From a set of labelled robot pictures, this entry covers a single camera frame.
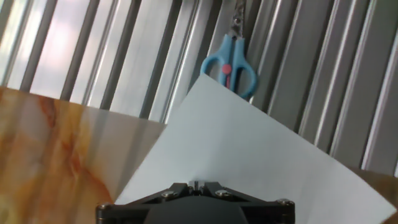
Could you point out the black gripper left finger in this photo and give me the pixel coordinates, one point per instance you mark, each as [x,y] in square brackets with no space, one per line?
[140,211]

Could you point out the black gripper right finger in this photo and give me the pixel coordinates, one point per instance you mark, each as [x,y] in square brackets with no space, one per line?
[267,211]

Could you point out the white paper sheet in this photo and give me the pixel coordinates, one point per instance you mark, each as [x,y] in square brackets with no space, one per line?
[233,149]

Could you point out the orange marble pattern mat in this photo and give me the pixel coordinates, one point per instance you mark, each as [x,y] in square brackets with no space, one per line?
[56,155]

